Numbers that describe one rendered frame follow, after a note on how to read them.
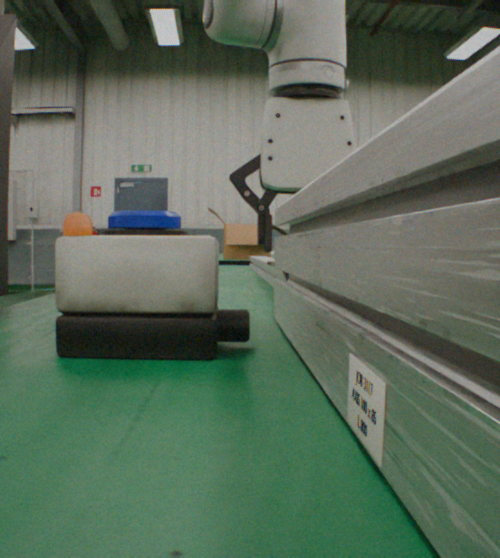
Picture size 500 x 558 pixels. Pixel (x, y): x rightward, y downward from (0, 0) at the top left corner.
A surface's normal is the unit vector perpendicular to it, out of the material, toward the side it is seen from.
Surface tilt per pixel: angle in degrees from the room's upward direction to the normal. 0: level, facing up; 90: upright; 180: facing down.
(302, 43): 90
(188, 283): 90
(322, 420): 0
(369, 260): 90
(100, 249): 90
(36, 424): 0
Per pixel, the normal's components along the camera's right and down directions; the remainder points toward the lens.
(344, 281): -1.00, 0.00
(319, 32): 0.22, 0.05
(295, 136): -0.02, 0.07
